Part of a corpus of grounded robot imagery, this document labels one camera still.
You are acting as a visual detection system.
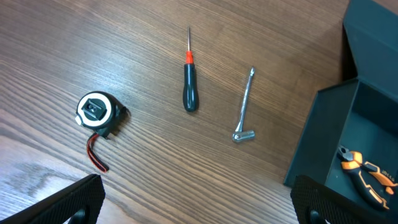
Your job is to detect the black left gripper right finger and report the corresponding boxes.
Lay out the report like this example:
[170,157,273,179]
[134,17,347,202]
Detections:
[290,175,397,224]

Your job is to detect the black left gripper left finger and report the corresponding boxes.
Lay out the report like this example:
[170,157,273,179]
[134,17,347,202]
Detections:
[1,174,105,224]

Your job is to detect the orange black pliers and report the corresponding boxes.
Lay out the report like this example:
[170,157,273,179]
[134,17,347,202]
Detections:
[337,146,397,211]

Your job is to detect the black white tape measure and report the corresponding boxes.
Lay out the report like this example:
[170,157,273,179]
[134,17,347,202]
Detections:
[75,91,130,173]

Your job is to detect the dark green open box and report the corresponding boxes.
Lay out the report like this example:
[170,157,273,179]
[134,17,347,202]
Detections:
[284,0,397,208]

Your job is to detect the black red small screwdriver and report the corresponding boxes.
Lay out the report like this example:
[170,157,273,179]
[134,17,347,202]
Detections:
[183,27,199,112]

